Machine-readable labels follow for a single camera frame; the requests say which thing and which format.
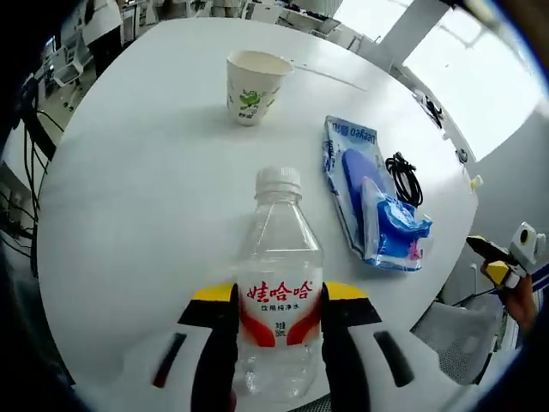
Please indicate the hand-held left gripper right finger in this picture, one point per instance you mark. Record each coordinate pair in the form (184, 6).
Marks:
(343, 352)

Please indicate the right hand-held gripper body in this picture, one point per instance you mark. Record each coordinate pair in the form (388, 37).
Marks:
(527, 246)

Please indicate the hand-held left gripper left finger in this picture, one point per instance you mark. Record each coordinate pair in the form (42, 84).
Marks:
(214, 352)

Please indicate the blue packet with pink print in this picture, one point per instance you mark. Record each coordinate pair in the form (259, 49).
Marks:
(399, 227)

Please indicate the clear plastic water bottle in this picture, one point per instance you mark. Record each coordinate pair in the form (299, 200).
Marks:
(279, 257)

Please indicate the clear packet with blue pad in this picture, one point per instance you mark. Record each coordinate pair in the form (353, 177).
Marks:
(356, 171)

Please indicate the white paper cup green print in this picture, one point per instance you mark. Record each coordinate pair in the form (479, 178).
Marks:
(253, 86)

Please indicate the person's right hand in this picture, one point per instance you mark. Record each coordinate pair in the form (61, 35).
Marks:
(521, 302)

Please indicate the small white clip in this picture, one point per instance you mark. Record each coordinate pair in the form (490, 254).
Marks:
(477, 182)

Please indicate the grey office chair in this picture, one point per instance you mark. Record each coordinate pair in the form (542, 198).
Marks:
(463, 339)

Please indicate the small dark round object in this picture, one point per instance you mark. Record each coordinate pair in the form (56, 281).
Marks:
(463, 155)

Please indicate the bright window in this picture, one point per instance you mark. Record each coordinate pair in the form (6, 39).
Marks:
(484, 73)

